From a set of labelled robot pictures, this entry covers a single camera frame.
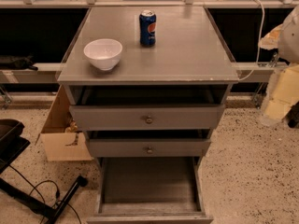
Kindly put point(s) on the blue Pepsi can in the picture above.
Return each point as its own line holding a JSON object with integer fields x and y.
{"x": 147, "y": 24}

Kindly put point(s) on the grey drawer cabinet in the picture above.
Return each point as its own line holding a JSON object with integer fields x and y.
{"x": 187, "y": 66}

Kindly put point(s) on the black stand with legs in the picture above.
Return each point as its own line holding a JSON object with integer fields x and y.
{"x": 12, "y": 144}

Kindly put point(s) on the grey top drawer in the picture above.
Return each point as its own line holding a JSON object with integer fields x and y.
{"x": 146, "y": 117}

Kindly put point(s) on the grey bottom drawer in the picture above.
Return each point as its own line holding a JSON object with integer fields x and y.
{"x": 149, "y": 191}

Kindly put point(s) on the grey drawer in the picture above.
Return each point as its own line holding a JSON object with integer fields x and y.
{"x": 149, "y": 191}
{"x": 146, "y": 117}
{"x": 147, "y": 147}

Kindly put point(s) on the grey middle drawer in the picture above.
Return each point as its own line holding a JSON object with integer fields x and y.
{"x": 147, "y": 147}

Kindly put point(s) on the black object on rail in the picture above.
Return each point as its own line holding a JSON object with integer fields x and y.
{"x": 17, "y": 62}

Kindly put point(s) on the open cardboard box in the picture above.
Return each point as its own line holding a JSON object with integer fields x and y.
{"x": 60, "y": 135}

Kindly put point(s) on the dark cart with wheel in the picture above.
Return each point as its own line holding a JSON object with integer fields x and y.
{"x": 293, "y": 116}

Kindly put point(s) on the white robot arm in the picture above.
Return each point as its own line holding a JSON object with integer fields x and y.
{"x": 283, "y": 87}

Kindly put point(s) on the tan gripper fingers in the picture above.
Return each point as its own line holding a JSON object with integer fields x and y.
{"x": 283, "y": 87}

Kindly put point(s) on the white bowl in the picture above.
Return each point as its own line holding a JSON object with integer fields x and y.
{"x": 103, "y": 54}

